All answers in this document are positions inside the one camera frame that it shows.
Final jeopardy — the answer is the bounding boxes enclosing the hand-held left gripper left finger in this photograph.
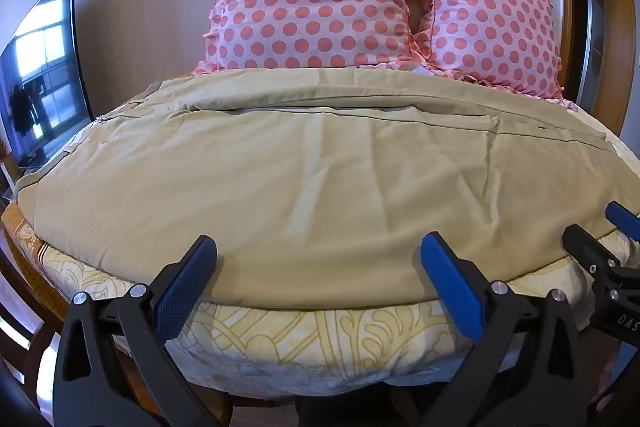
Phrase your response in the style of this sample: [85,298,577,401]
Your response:
[50,235,222,427]

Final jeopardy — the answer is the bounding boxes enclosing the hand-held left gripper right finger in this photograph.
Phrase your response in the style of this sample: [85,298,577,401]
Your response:
[420,231,587,427]

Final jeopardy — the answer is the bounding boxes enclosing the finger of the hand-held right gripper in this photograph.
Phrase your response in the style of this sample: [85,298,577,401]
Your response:
[606,201,640,242]
[561,224,627,279]

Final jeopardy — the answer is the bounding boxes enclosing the beige pants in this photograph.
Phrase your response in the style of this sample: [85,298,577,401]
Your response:
[14,66,632,309]

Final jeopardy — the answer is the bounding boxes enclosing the yellow patterned bed sheet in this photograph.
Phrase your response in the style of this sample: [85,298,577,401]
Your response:
[0,127,640,390]

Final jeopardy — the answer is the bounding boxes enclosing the black flat screen television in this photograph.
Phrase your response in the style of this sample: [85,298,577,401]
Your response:
[0,0,94,171]

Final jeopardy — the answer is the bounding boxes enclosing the wooden bed frame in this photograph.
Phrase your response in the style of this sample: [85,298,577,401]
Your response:
[0,206,126,413]

